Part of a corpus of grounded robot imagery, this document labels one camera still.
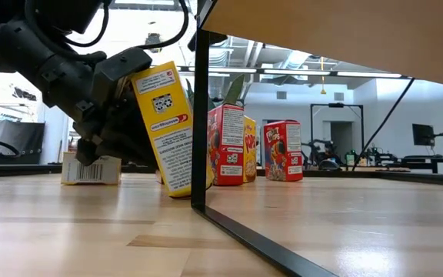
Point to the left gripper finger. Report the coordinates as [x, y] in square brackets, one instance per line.
[121, 131]

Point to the yellow Corn Pops cereal box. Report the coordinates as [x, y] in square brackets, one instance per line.
[250, 154]
[90, 173]
[167, 134]

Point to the red Froot Loops cereal box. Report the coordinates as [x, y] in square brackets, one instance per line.
[283, 150]
[227, 146]

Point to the black background robot arm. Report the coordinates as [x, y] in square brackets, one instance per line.
[323, 154]

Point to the white column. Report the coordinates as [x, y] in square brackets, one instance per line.
[54, 142]

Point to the black partition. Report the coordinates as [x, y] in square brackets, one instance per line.
[17, 142]

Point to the green plant white pot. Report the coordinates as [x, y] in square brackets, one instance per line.
[235, 90]

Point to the ceiling light strip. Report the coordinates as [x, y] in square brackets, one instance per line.
[367, 74]
[302, 72]
[233, 70]

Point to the black monitor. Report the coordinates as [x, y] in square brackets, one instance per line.
[423, 134]

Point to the black desk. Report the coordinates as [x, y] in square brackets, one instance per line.
[429, 161]

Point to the black overhead camera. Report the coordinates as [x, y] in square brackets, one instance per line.
[154, 40]

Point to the black gantry frame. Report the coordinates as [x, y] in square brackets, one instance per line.
[337, 105]

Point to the black metal table frame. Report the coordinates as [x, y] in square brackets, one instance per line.
[417, 177]

